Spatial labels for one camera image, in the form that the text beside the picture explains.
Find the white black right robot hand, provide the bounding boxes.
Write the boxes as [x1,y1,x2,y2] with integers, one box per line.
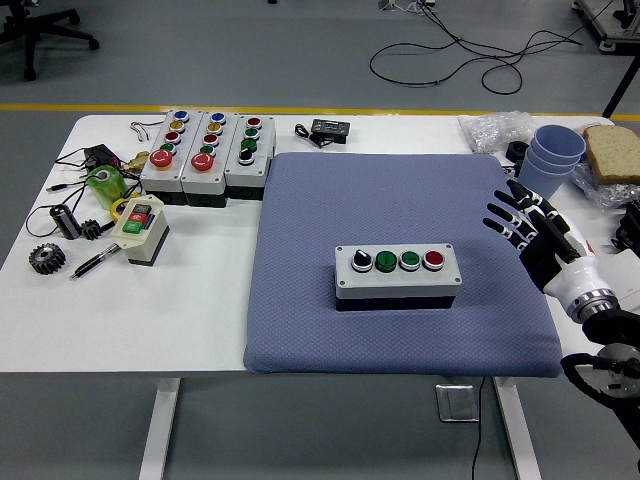
[482,178,609,301]

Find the grey four-button control box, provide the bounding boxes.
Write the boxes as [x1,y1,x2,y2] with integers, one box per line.
[333,243,462,314]

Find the grey five-button emergency stop box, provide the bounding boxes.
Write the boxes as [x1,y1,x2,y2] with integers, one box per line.
[180,110,240,207]
[139,109,204,195]

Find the white paper sheet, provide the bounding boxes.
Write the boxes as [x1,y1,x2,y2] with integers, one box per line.
[597,247,640,301]

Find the clear plastic bag under bread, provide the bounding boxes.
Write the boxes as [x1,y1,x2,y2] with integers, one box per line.
[569,159,640,214]

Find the black metal device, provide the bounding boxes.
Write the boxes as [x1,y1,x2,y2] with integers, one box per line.
[610,202,640,251]

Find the black round plastic part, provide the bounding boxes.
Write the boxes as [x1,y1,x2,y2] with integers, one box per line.
[504,141,531,164]

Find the bread slice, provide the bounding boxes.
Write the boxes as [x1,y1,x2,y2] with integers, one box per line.
[582,124,640,186]

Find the crumpled clear plastic bag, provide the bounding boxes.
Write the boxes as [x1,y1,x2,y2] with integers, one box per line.
[457,110,539,154]

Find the metal floor socket box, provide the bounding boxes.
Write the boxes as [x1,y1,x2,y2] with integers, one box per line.
[434,383,481,424]

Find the white table leg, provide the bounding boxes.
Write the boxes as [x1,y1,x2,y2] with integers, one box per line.
[137,377,181,480]
[492,375,544,480]

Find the blue-grey quilted mat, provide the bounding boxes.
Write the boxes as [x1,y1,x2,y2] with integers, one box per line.
[243,152,565,377]

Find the small black panel meter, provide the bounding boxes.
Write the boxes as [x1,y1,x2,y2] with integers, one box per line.
[293,118,351,150]

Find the grey control box black selector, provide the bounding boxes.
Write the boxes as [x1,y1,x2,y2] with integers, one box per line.
[224,114,277,202]

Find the brass fitting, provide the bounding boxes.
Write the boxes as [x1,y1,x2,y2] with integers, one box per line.
[122,151,151,176]

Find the green wrapped battery pack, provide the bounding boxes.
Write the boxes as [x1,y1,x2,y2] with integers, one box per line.
[87,164,129,209]

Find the black pen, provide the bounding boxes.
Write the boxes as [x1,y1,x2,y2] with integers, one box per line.
[69,244,123,280]

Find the black power adapter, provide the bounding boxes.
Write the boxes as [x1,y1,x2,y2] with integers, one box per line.
[82,143,121,171]

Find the black cylindrical capacitor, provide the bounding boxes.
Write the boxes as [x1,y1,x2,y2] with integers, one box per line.
[49,203,81,241]

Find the large steel gear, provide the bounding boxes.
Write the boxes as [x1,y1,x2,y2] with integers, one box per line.
[28,242,68,275]

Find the black office chair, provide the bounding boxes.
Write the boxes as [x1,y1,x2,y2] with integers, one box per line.
[0,0,100,83]

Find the aluminium frame cart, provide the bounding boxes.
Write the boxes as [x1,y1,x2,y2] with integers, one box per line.
[569,0,640,54]

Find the long black floor cable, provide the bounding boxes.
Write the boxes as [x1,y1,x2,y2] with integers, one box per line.
[369,0,584,95]

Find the cream red-green switch box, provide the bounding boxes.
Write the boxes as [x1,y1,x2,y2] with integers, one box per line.
[110,194,170,267]

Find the red white twisted wire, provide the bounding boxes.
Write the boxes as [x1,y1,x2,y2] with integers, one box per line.
[129,119,166,144]

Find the thin black plug cable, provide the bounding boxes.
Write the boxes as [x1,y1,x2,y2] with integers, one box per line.
[24,149,144,239]

